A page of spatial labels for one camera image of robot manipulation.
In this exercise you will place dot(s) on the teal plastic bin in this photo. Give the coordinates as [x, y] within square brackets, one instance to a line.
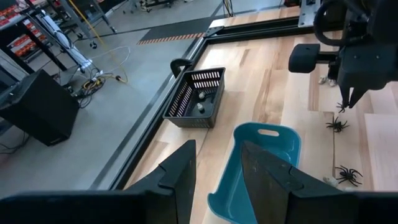
[280, 149]

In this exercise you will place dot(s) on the black plastic spider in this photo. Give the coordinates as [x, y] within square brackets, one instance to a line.
[337, 125]
[349, 175]
[341, 108]

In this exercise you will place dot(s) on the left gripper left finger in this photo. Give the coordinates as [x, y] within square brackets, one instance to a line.
[174, 193]

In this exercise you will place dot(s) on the black frame clamp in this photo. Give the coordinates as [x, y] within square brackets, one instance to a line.
[175, 67]

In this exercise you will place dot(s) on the white long tube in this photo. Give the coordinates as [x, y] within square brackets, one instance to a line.
[62, 42]

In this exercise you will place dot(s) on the silver metal bracket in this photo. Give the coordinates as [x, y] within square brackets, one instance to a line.
[308, 14]

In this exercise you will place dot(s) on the grey rolling stand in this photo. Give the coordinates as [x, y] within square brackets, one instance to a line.
[109, 26]

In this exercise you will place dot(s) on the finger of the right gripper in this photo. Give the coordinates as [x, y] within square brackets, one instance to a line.
[345, 95]
[357, 95]

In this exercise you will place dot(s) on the black slotted plastic basket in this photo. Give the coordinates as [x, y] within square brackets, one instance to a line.
[192, 122]

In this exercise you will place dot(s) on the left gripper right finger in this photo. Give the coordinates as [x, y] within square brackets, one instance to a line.
[273, 193]

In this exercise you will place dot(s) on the shelf with red bins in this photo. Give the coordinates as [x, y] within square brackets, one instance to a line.
[18, 42]

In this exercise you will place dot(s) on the black mat striped edge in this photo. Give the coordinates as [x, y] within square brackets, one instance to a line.
[180, 28]

